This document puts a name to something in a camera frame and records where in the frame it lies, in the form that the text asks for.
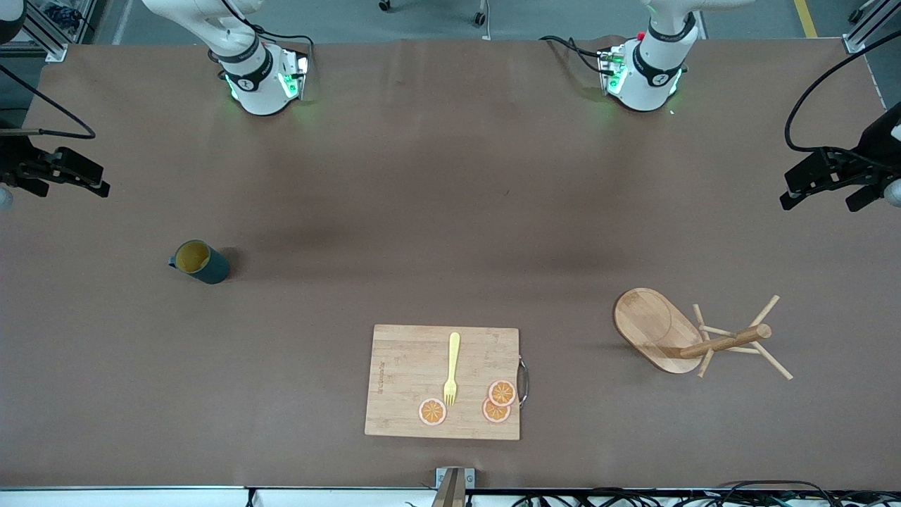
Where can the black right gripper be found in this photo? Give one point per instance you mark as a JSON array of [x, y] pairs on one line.
[[14, 156]]

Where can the yellow plastic fork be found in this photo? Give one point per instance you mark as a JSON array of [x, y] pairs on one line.
[[454, 352]]

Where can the aluminium frame post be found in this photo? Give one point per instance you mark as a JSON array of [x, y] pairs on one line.
[[855, 42], [53, 48]]

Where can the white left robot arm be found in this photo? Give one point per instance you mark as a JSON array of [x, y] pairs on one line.
[[647, 84]]

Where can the teal cup yellow inside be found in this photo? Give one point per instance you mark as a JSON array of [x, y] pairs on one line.
[[211, 267]]

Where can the orange slice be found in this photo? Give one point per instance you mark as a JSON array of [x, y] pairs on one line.
[[432, 412], [493, 414], [502, 392]]

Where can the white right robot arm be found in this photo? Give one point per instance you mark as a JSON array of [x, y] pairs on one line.
[[257, 91]]

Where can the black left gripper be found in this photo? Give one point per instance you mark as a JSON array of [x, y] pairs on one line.
[[879, 150]]

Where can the wooden mug tree rack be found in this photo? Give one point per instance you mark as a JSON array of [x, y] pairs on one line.
[[651, 324]]

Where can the metal mount bracket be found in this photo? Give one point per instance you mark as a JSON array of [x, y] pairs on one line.
[[450, 486]]

